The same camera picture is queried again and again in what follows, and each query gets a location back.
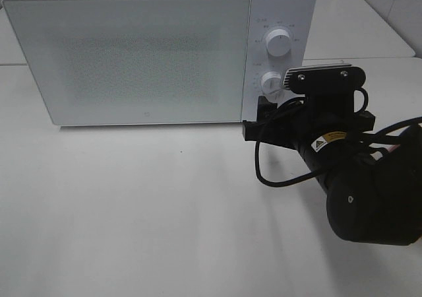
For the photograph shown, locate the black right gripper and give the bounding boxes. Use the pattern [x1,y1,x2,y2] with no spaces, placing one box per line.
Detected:
[243,94,375,145]

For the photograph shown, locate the white microwave door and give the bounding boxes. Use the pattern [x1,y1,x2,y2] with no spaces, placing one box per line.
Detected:
[5,0,249,126]

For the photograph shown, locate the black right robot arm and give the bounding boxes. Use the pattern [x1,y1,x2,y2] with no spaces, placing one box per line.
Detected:
[243,94,421,246]

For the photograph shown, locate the lower white timer knob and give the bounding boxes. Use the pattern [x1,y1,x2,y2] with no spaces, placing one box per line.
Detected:
[260,71,284,102]

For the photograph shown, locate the upper white power knob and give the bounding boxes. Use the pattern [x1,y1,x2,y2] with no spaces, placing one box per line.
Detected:
[264,28,292,57]

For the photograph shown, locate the white microwave oven body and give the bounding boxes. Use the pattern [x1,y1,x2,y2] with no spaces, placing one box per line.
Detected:
[2,0,316,126]

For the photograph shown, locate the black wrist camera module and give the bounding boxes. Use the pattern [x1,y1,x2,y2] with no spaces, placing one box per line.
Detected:
[282,63,369,118]

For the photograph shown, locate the black camera cable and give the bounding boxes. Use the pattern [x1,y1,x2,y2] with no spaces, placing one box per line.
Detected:
[254,88,369,189]

